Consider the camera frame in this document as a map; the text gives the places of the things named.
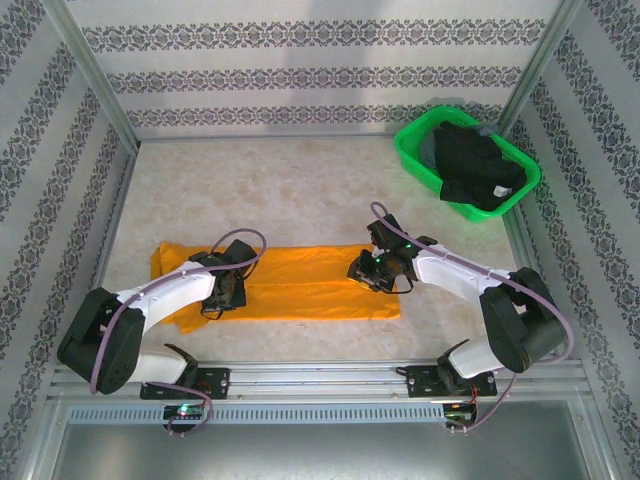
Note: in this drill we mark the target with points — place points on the small controller circuit board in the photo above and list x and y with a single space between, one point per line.
460 412
186 412

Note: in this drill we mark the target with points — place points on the aluminium mounting rail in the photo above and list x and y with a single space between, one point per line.
315 380

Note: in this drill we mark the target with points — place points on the aluminium frame post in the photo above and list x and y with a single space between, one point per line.
540 65
90 70

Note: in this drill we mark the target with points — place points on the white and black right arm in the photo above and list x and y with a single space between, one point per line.
450 272

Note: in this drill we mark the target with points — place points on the green plastic basket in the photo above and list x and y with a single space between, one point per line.
415 145

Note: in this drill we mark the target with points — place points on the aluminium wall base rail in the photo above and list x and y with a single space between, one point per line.
270 136

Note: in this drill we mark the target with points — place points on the yellow t-shirt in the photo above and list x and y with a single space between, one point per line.
310 280

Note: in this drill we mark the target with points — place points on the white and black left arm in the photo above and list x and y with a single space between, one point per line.
170 295

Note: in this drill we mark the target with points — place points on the black t-shirt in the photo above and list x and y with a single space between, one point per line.
475 160

